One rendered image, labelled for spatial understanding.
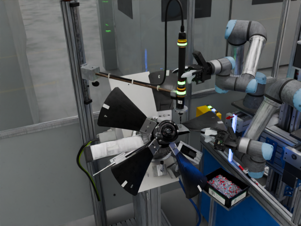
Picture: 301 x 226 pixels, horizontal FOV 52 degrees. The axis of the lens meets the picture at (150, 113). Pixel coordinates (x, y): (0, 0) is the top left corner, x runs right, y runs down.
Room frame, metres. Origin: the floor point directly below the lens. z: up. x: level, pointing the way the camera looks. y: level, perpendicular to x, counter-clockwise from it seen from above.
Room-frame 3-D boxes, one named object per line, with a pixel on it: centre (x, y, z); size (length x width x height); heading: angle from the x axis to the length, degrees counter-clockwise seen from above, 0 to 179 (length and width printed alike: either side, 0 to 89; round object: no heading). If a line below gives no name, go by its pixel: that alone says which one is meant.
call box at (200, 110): (1.83, -0.39, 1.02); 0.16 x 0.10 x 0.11; 21
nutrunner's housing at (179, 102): (1.42, -0.16, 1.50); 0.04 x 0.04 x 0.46
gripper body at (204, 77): (1.49, -0.26, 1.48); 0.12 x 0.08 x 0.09; 121
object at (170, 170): (1.41, -0.13, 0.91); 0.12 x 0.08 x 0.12; 21
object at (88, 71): (1.78, 0.36, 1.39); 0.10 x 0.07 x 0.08; 56
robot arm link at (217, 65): (1.53, -0.33, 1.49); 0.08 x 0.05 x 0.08; 31
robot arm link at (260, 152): (1.22, -0.52, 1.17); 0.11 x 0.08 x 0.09; 58
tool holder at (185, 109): (1.43, -0.15, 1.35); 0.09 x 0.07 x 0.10; 56
